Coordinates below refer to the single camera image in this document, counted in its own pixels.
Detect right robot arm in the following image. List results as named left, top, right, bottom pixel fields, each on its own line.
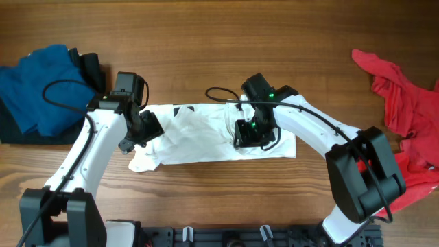
left=234, top=73, right=406, bottom=246

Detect white t-shirt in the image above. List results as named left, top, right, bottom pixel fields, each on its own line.
left=128, top=104, right=296, bottom=172

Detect red t-shirt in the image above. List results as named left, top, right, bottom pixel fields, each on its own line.
left=351, top=49, right=438, bottom=213

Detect black folded garment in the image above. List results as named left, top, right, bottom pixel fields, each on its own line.
left=1, top=48, right=106, bottom=145

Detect blue folded shirt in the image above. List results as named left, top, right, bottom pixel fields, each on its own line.
left=1, top=45, right=96, bottom=137

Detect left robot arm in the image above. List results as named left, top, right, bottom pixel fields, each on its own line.
left=18, top=72, right=164, bottom=246

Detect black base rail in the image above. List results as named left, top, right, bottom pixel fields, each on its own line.
left=137, top=222, right=383, bottom=247

